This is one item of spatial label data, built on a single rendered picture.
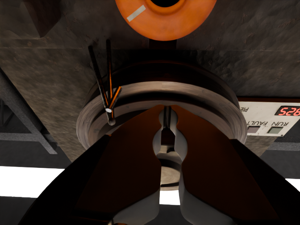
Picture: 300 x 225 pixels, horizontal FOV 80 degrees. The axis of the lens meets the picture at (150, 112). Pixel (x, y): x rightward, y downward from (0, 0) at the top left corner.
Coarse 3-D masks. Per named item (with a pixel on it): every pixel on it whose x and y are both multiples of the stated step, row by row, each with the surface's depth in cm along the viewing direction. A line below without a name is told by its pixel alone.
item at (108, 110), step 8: (88, 48) 40; (96, 64) 38; (96, 72) 36; (104, 88) 35; (112, 88) 34; (120, 88) 31; (104, 96) 33; (112, 96) 30; (104, 104) 32; (112, 104) 29; (112, 112) 31; (112, 120) 30
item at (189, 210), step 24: (168, 120) 12; (192, 120) 10; (192, 144) 8; (216, 144) 8; (192, 168) 7; (216, 168) 7; (240, 168) 7; (192, 192) 6; (216, 192) 6; (240, 192) 6; (192, 216) 6; (216, 216) 6; (240, 216) 5; (264, 216) 5
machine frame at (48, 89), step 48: (96, 0) 34; (240, 0) 33; (288, 0) 32; (0, 48) 49; (48, 48) 42; (96, 48) 41; (144, 48) 41; (192, 48) 40; (240, 48) 39; (288, 48) 39; (48, 96) 62; (240, 96) 57; (288, 96) 56
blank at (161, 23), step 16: (128, 0) 27; (144, 0) 27; (192, 0) 27; (208, 0) 26; (128, 16) 29; (144, 16) 29; (160, 16) 28; (176, 16) 28; (192, 16) 28; (144, 32) 30; (160, 32) 30; (176, 32) 30
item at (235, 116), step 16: (112, 80) 42; (128, 80) 39; (144, 80) 36; (160, 80) 35; (176, 80) 35; (192, 80) 38; (208, 80) 40; (96, 96) 39; (128, 96) 39; (192, 96) 38; (208, 96) 37; (224, 96) 37; (80, 112) 43; (96, 112) 43; (224, 112) 41; (240, 112) 40; (80, 128) 48; (240, 128) 45
